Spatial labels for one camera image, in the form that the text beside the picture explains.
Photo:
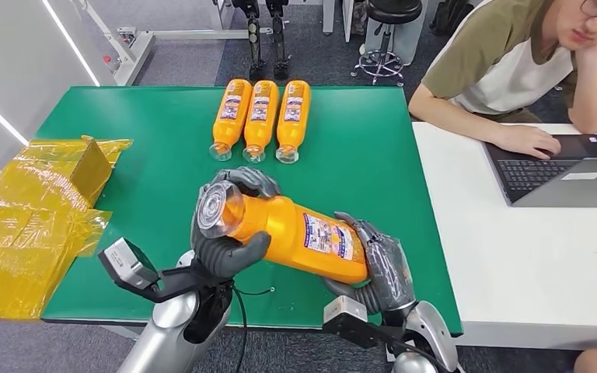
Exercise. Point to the orange bottle with clear cap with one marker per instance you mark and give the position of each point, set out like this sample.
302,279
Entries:
292,122
260,122
230,121
283,231

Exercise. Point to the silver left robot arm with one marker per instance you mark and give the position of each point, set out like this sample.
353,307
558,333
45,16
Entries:
167,340

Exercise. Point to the black robot leg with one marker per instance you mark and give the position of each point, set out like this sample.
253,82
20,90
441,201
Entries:
279,46
254,46

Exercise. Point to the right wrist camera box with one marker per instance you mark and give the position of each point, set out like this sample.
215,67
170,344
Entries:
345,311

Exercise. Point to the yellow film wrapped cardboard box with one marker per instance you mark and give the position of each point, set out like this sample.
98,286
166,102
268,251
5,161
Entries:
30,226

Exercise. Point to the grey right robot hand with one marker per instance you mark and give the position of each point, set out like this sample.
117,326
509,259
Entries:
388,275

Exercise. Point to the dark grey laptop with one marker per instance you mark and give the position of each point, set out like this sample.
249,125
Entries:
566,180

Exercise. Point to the black backpack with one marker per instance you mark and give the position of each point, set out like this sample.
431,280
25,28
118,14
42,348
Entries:
449,18

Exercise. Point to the white metal support frame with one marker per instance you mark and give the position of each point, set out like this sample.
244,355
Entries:
135,51

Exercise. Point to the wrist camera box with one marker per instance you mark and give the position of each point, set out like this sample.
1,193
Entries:
126,262
345,311

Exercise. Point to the black round stool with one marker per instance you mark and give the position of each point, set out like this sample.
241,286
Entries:
392,13

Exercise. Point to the person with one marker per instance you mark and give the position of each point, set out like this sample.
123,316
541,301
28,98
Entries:
499,67

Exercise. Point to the white desk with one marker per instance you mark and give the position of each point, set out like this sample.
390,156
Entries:
484,231

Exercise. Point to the green table mat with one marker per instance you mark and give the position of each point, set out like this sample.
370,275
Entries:
360,170

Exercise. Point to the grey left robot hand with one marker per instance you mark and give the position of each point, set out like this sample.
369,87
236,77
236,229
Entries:
221,257

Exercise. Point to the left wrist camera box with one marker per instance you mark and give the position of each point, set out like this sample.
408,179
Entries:
126,262

